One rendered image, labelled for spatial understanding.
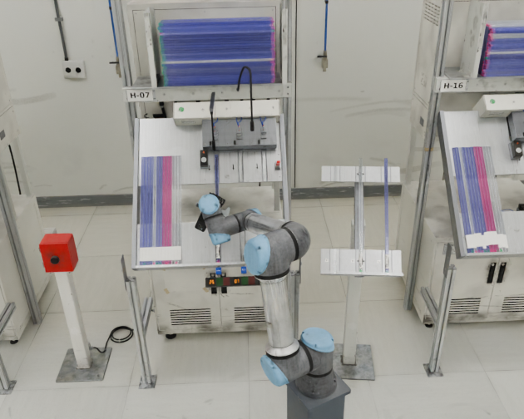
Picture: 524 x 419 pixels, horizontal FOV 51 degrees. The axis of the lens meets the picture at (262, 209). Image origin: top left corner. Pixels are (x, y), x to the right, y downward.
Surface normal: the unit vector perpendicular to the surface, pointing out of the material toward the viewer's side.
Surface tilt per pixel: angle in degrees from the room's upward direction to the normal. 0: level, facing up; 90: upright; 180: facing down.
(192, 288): 90
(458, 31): 90
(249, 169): 47
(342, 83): 90
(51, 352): 0
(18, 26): 90
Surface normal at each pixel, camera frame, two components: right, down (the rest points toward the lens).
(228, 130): 0.01, -0.25
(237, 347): -0.02, -0.88
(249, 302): 0.04, 0.48
